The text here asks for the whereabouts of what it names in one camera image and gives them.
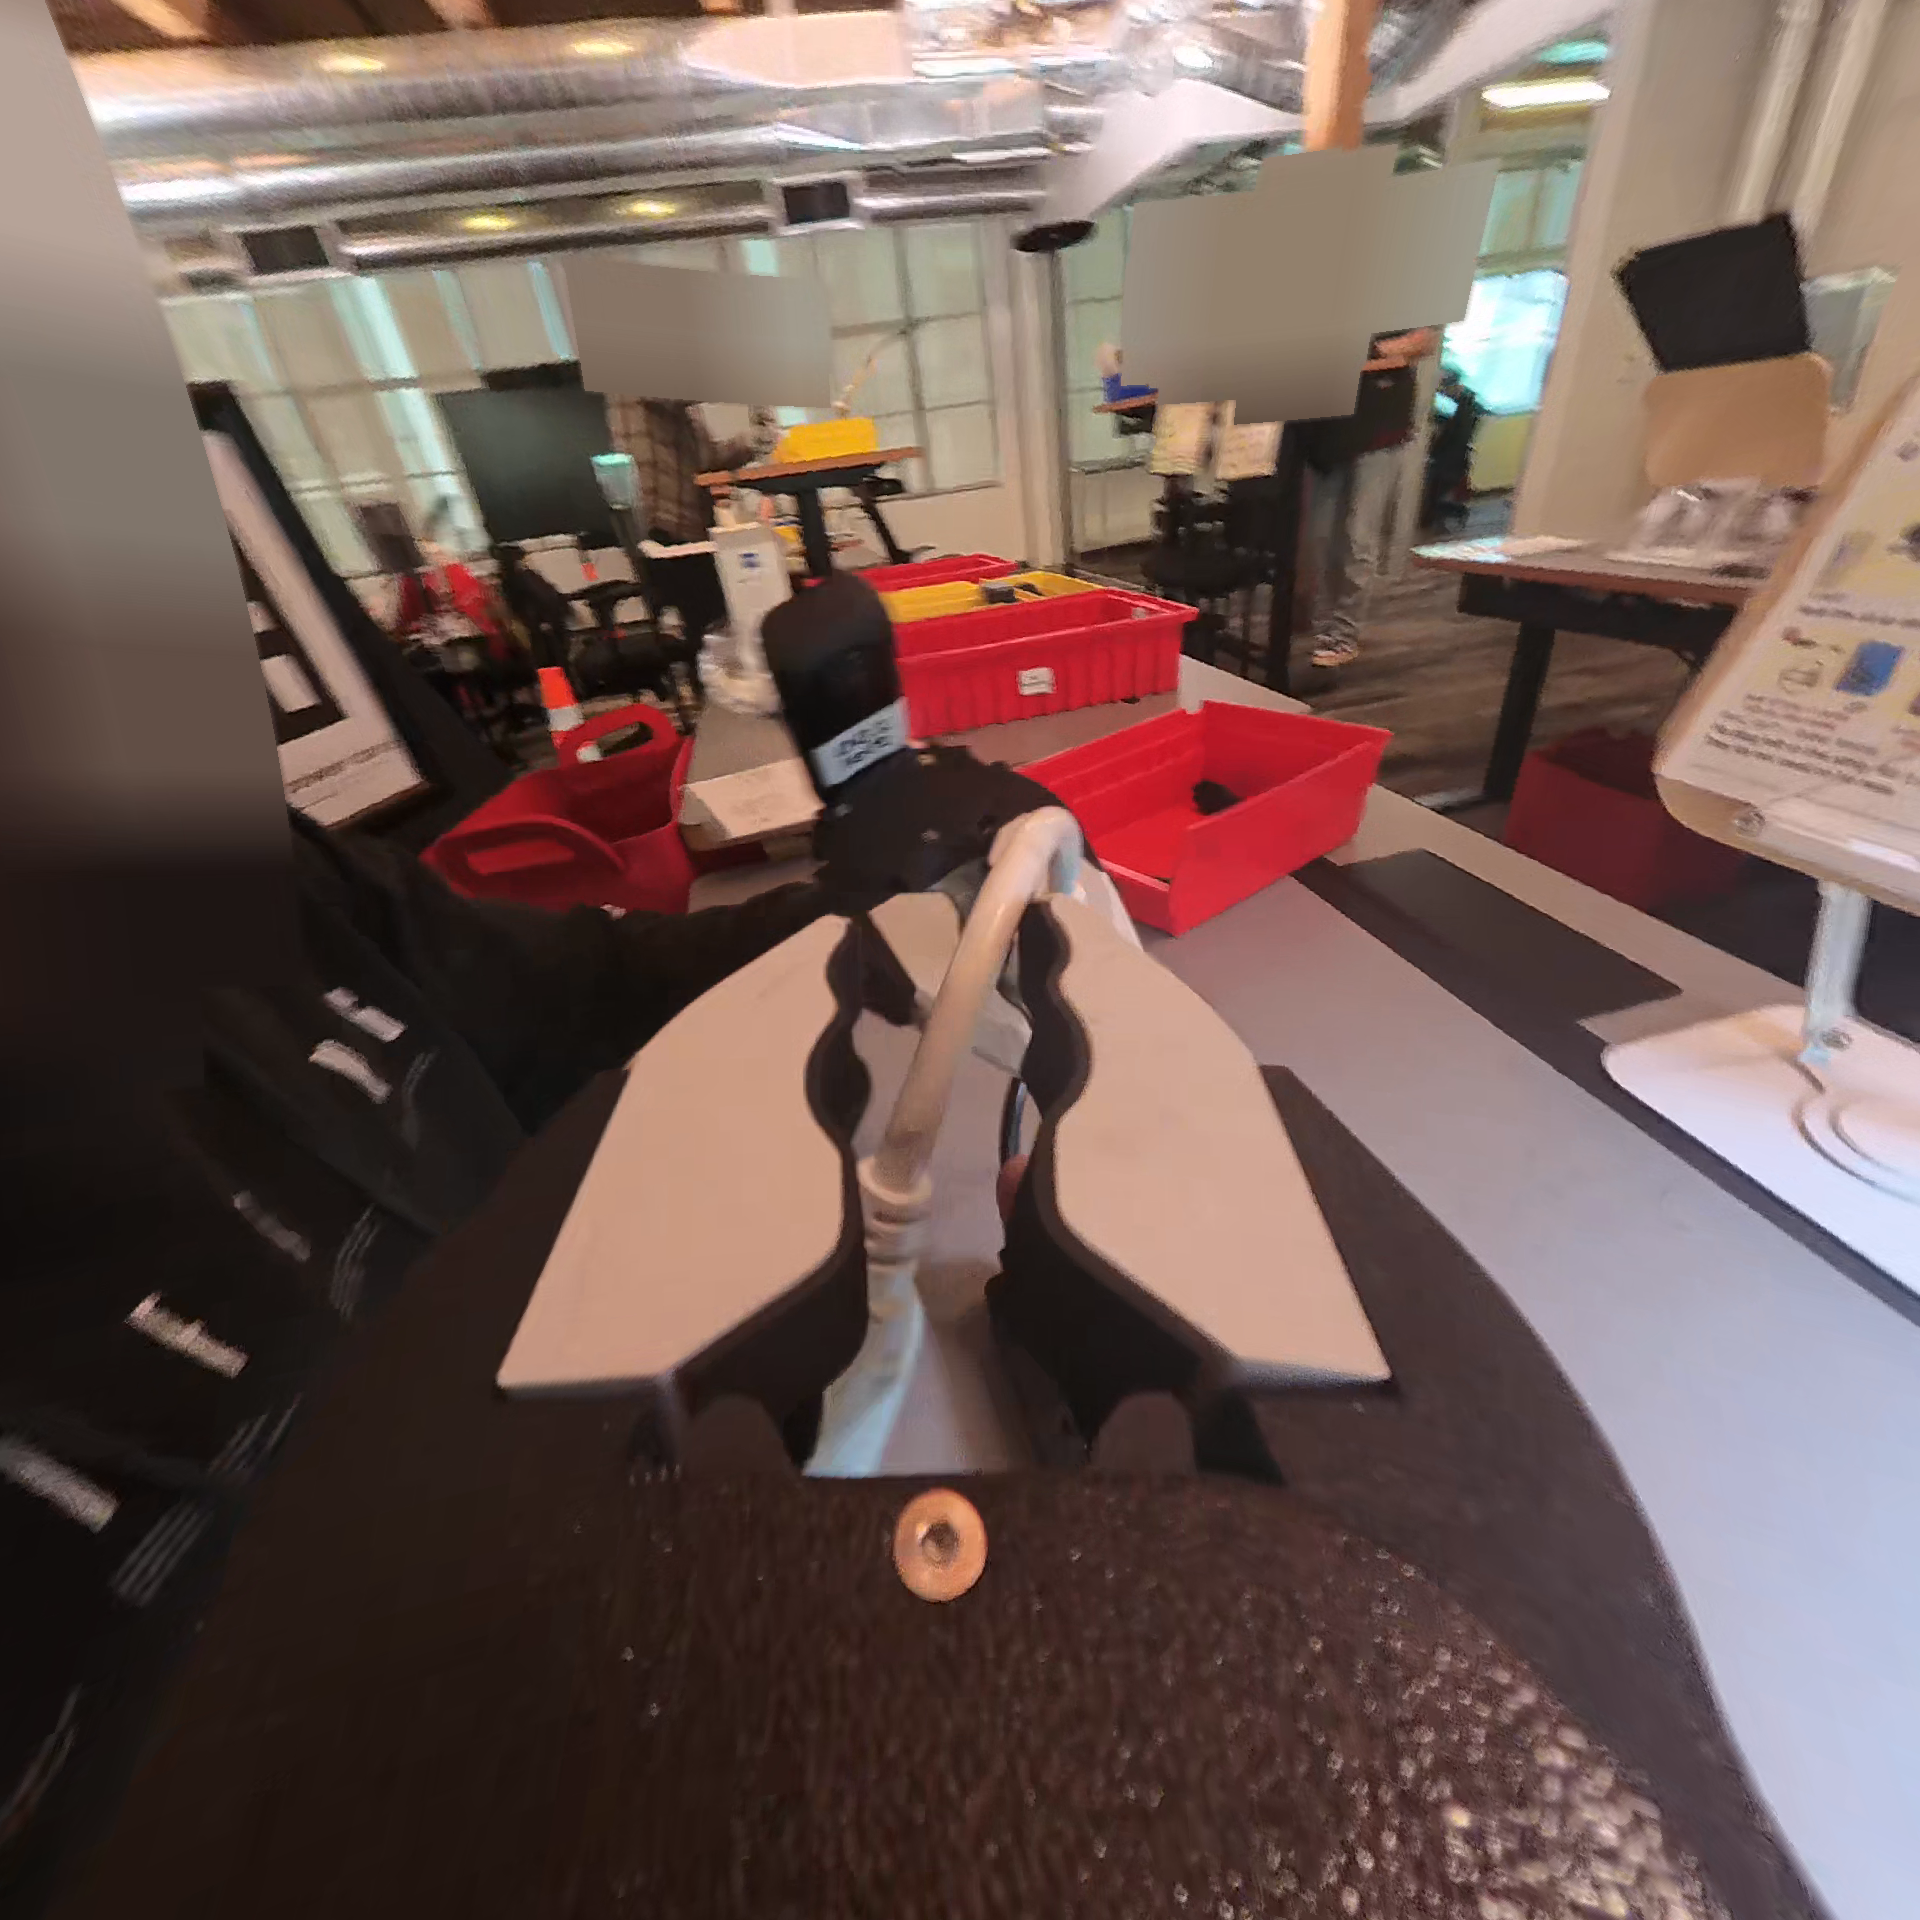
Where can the black stools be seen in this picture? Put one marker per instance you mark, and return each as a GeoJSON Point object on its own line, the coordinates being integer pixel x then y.
{"type": "Point", "coordinates": [1206, 557]}

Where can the black floor lamp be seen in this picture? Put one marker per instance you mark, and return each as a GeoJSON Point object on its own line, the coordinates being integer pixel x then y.
{"type": "Point", "coordinates": [1052, 235]}

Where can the grey side table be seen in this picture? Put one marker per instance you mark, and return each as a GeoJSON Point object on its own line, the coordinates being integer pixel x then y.
{"type": "Point", "coordinates": [735, 737]}

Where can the instruction board on white stand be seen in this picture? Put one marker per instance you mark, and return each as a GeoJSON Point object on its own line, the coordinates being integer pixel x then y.
{"type": "Point", "coordinates": [1799, 659]}

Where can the black partition board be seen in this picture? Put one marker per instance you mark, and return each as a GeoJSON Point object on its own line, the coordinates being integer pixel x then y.
{"type": "Point", "coordinates": [524, 467]}

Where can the wooden support post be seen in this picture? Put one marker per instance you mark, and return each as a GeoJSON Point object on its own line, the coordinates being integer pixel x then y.
{"type": "Point", "coordinates": [1340, 75]}

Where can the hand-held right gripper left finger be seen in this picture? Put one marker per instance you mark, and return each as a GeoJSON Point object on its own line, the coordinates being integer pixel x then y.
{"type": "Point", "coordinates": [704, 1188]}

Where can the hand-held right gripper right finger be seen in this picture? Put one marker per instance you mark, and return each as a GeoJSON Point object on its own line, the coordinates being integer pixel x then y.
{"type": "Point", "coordinates": [1203, 1188]}

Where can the long red storage bin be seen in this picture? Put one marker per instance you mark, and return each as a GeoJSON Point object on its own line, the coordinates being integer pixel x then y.
{"type": "Point", "coordinates": [1035, 674]}

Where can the silver ventilation duct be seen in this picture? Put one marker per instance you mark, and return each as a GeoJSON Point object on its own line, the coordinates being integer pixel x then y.
{"type": "Point", "coordinates": [451, 106]}
{"type": "Point", "coordinates": [599, 201]}

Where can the clear plastic bags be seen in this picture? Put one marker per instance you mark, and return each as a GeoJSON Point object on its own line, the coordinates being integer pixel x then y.
{"type": "Point", "coordinates": [1710, 527]}

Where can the wooden top desk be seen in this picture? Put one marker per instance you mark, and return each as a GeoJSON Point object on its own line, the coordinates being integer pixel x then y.
{"type": "Point", "coordinates": [1572, 576]}

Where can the white paper sheet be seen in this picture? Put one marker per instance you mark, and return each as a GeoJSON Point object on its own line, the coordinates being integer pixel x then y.
{"type": "Point", "coordinates": [748, 802]}

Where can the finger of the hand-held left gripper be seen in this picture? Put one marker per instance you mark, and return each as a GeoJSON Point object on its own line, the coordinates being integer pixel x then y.
{"type": "Point", "coordinates": [1107, 905]}
{"type": "Point", "coordinates": [926, 951]}

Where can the small black item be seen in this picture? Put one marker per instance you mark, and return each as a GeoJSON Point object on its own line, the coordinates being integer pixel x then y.
{"type": "Point", "coordinates": [1220, 794]}

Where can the yellow storage bin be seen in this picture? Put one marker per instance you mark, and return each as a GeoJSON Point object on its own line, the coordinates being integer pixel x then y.
{"type": "Point", "coordinates": [827, 438]}
{"type": "Point", "coordinates": [958, 600]}

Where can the white carton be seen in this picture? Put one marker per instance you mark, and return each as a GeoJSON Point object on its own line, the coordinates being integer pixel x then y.
{"type": "Point", "coordinates": [743, 576]}

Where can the black framed tag sign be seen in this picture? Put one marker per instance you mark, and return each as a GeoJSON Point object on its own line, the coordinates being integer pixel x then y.
{"type": "Point", "coordinates": [321, 704]}

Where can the orange traffic cone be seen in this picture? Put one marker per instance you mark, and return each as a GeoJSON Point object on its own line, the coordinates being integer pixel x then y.
{"type": "Point", "coordinates": [556, 702]}

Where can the open red storage bin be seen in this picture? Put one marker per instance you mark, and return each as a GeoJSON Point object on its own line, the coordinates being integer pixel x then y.
{"type": "Point", "coordinates": [1215, 887]}

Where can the wooden standing desk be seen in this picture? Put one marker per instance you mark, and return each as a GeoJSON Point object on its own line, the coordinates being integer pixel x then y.
{"type": "Point", "coordinates": [812, 467]}

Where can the person in black hoodie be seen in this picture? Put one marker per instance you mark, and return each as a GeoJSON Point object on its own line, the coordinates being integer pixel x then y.
{"type": "Point", "coordinates": [180, 1351]}

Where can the black office chairs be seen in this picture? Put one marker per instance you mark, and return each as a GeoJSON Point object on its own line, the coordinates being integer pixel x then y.
{"type": "Point", "coordinates": [615, 616]}

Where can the red storage tote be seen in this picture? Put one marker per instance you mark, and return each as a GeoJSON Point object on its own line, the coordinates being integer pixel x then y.
{"type": "Point", "coordinates": [1589, 828]}

